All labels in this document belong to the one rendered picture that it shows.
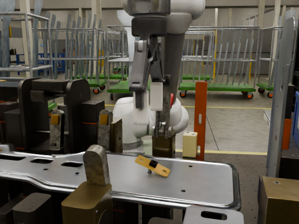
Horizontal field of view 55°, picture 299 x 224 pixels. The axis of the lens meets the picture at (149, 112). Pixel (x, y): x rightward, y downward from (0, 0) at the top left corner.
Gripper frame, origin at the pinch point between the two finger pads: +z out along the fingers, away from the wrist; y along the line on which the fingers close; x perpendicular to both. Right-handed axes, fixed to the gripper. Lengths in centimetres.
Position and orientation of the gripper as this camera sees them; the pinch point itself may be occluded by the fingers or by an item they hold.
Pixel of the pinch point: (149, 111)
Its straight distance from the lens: 65.1
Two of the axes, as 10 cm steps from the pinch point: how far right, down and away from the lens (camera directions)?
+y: -2.5, 2.1, -9.4
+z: 0.0, 9.8, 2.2
